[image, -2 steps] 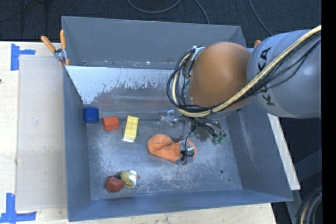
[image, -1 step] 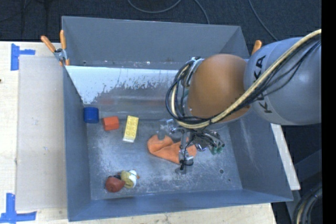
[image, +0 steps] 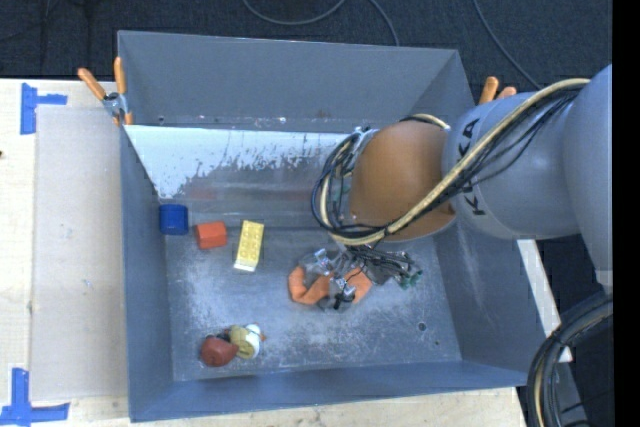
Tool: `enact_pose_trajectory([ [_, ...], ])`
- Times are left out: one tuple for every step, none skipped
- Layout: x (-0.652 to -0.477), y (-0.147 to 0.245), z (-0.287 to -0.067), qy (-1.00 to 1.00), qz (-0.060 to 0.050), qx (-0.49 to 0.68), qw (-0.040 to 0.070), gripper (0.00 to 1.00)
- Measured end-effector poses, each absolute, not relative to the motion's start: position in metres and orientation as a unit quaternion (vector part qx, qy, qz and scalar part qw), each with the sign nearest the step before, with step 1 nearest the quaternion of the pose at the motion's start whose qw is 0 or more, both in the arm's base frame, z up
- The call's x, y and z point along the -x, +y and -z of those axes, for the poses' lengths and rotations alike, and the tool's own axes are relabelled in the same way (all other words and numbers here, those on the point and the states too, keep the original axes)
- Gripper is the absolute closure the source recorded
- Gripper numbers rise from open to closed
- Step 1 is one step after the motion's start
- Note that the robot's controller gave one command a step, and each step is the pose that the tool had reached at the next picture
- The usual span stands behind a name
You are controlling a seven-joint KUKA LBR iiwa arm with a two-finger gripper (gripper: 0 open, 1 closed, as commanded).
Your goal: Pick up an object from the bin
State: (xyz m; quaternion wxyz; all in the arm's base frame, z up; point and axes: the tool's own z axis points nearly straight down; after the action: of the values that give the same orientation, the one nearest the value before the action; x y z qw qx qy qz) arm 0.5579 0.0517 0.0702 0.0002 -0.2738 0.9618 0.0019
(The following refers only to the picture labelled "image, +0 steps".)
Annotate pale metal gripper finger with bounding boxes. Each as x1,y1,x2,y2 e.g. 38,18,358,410
299,249,335,277
319,275,357,312

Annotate orange curved soft toy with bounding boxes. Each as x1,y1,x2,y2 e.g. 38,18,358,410
287,264,374,307

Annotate yellow toy brick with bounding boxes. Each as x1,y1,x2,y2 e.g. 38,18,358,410
232,219,266,273

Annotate yellow and white toy duck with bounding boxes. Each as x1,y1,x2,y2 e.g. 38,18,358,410
228,322,267,361

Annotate orange-red block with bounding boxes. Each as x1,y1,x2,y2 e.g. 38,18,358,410
193,220,229,251

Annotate red-brown rounded toy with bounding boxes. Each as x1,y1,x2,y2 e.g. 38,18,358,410
199,335,240,369

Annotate blue cup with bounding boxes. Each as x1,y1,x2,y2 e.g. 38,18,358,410
158,203,190,237

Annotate grey metal bin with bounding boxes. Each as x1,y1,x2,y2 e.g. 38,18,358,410
116,29,531,424

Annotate pale flat board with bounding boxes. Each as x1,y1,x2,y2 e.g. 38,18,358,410
28,106,129,402

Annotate black cylinder on white bracket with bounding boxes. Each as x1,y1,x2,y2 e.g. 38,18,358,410
332,267,363,311

